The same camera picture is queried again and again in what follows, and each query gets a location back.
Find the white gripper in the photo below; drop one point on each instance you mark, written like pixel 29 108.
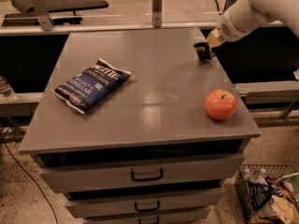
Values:
pixel 228 26

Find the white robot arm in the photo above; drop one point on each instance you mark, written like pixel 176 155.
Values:
pixel 285 11

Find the red apple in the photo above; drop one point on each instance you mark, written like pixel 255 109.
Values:
pixel 220 105

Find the grey drawer cabinet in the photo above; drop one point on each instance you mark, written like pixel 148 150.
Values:
pixel 155 120

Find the blue kettle chips bag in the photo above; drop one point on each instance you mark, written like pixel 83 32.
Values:
pixel 82 92

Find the water bottle in basket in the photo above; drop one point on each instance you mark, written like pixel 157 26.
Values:
pixel 256 178

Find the red snack bag in basket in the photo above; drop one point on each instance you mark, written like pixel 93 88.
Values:
pixel 278 188

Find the blue snack bag in basket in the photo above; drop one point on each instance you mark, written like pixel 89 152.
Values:
pixel 260 194

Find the green snack bag in basket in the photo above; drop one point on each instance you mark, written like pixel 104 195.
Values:
pixel 291 184

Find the yellow snack bag in basket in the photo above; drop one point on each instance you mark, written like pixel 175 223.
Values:
pixel 280 208

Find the plastic water bottle left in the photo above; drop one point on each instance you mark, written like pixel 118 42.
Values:
pixel 6 90

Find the middle metal bracket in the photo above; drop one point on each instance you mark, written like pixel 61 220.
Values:
pixel 157 6

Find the top drawer black handle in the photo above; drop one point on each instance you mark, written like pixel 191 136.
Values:
pixel 147 176

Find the drawer black handle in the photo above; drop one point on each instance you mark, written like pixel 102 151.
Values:
pixel 147 176
pixel 147 207
pixel 149 220

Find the middle drawer black handle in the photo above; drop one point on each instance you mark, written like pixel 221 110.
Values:
pixel 147 207

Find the wire basket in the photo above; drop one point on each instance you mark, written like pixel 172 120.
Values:
pixel 243 192

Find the left metal bracket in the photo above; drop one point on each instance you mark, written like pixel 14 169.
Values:
pixel 43 17

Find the bottom drawer black handle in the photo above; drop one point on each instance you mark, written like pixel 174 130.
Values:
pixel 149 220

